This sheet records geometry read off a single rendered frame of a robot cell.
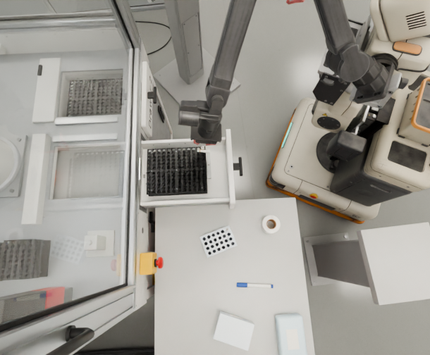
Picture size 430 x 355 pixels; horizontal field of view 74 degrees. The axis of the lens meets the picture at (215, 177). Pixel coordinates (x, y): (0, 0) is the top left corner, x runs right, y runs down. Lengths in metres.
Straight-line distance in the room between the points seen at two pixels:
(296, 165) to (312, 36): 1.24
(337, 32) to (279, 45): 1.71
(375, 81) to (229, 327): 0.91
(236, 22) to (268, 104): 1.51
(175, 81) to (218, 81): 1.50
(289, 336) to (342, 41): 0.95
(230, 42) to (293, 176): 1.13
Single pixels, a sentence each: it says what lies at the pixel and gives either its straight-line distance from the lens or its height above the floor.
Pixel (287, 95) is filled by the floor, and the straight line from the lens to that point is 2.30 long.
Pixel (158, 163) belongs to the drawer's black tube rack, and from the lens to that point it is 1.09.
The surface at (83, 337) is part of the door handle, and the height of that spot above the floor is 1.42.
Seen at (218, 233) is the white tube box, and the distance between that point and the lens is 1.15.
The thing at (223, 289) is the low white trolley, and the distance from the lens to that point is 1.16.
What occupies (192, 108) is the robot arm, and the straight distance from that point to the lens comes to 0.83.
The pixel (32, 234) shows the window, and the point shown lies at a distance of 0.52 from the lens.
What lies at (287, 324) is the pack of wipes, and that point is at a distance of 1.16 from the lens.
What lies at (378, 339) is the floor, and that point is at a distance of 2.21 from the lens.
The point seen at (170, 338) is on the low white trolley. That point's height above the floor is 0.76.
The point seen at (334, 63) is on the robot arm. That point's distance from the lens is 0.89.
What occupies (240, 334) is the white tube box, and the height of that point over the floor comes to 0.81.
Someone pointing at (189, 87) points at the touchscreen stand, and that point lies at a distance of 2.23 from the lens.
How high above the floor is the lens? 1.91
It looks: 75 degrees down
